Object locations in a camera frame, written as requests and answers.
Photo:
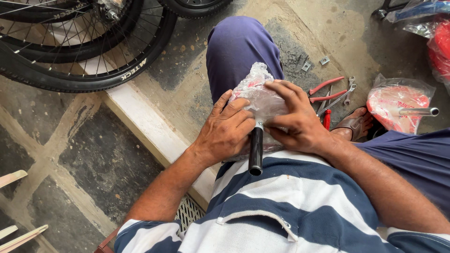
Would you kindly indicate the small square metal plate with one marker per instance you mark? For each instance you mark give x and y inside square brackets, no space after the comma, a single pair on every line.
[306,66]
[324,60]

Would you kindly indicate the large black-tyred bicycle wheel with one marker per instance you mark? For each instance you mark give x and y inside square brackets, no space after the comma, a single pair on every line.
[116,75]

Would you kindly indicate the blue bicycle frame in plastic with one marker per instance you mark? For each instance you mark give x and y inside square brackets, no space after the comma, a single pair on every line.
[415,10]

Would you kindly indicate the pale wooden slat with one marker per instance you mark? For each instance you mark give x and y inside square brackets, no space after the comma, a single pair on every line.
[12,177]
[24,239]
[7,232]

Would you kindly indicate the brown leather sandal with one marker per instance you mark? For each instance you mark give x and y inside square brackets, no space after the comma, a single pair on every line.
[351,124]

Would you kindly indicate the plastic-wrapped saddle with black post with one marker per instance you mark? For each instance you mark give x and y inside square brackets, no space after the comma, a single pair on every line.
[258,98]

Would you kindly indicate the short silver spanner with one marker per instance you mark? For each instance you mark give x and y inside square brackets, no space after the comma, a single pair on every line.
[349,92]

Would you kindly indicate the spoked bicycle wheel with hub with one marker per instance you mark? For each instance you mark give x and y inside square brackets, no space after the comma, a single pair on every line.
[70,52]

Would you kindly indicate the person's striped blue white shirt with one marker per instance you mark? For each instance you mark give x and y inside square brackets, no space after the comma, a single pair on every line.
[298,210]

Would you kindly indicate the long silver combination spanner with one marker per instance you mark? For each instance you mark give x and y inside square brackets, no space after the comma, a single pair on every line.
[334,102]

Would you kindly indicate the person's blue trousers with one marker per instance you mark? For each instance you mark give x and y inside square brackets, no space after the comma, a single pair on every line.
[239,45]

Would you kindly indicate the black knobbly bicycle tyre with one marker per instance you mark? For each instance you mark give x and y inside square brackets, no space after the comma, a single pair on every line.
[195,8]

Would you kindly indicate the plastic-wrapped red saddle, silver post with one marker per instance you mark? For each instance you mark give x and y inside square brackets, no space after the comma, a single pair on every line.
[393,105]

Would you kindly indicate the person's left hand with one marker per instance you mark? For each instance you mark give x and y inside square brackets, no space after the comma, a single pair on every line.
[218,137]

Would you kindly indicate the person's foot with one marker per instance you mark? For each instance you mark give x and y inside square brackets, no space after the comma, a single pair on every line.
[365,117]

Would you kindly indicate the red parts in plastic bag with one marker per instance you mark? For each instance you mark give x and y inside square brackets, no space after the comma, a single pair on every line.
[441,45]

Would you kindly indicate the person's right hand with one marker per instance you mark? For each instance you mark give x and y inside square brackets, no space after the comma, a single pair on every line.
[302,126]

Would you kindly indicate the reddish-brown stool edge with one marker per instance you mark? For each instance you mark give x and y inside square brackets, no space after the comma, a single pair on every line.
[105,242]

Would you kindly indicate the white metal mesh grate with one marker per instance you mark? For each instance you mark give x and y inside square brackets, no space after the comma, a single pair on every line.
[188,212]

